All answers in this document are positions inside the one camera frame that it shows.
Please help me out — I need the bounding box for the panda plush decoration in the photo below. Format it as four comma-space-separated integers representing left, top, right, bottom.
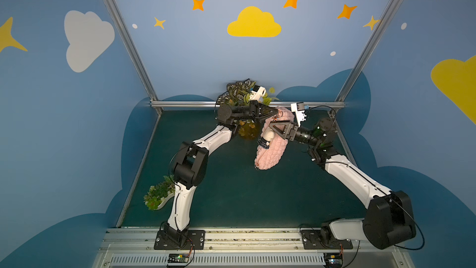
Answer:
258, 127, 275, 150

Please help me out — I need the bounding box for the pink knitted bag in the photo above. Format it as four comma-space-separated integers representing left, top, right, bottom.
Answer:
254, 107, 295, 170

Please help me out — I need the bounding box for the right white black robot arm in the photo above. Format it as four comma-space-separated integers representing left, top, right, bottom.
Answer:
270, 118, 417, 249

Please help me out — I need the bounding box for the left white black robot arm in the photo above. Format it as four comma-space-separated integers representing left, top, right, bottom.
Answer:
164, 100, 279, 243

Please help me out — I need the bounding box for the flower bouquet in amber vase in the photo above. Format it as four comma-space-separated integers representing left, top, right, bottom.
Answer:
216, 79, 271, 140

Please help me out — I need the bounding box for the right green circuit board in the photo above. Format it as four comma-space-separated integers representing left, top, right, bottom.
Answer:
324, 253, 343, 268

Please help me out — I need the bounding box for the green circuit board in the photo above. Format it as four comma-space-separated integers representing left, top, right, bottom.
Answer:
324, 253, 343, 268
167, 254, 190, 265

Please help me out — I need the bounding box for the left green circuit board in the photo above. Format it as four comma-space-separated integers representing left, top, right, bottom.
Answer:
167, 254, 190, 265

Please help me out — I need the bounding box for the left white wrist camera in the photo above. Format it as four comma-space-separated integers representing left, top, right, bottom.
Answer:
249, 85, 267, 101

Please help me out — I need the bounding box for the right aluminium frame post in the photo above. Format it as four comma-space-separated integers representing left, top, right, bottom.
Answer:
333, 0, 404, 109

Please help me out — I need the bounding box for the aluminium frame post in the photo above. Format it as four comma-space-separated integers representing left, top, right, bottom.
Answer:
333, 0, 404, 109
103, 0, 163, 116

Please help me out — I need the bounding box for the aluminium back frame bar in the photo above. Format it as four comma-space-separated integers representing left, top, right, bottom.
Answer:
150, 100, 345, 109

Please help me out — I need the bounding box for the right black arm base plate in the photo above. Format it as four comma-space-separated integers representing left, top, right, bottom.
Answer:
299, 228, 353, 250

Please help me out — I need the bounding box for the left aluminium frame post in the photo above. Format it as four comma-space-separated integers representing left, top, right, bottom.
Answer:
103, 0, 163, 116

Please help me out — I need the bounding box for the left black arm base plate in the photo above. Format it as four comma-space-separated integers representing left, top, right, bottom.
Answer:
153, 229, 206, 251

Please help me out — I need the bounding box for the aluminium front rail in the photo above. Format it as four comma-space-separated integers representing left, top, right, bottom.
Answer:
93, 227, 414, 268

